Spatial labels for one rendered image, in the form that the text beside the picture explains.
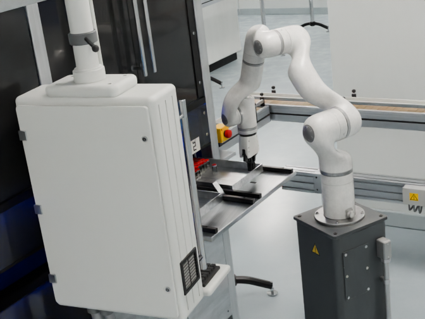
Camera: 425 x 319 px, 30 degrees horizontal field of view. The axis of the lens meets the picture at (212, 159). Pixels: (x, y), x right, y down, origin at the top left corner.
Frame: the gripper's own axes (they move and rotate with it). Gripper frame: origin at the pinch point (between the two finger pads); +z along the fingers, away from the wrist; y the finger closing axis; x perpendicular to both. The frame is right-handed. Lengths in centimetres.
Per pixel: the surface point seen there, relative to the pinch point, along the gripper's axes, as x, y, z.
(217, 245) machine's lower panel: -24.1, -1.1, 42.7
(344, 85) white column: -18, -144, 5
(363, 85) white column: -6, -144, 4
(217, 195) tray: -0.4, 28.4, 1.9
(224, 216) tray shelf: 10.9, 41.4, 4.3
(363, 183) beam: 16, -85, 40
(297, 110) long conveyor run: -19, -82, 1
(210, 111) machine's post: -24.1, -8.9, -21.0
